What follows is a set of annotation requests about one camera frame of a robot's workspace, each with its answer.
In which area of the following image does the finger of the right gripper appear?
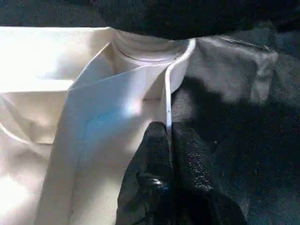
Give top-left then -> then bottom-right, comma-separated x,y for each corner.
98,0 -> 300,41

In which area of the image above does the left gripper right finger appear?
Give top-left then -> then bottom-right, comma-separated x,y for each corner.
171,122 -> 248,225

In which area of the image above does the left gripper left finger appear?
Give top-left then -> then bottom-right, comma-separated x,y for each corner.
116,121 -> 175,225

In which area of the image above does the white plastic table top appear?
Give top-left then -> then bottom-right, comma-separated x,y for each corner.
0,26 -> 197,225

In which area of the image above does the black table mat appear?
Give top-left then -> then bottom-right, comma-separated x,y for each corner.
0,0 -> 300,225

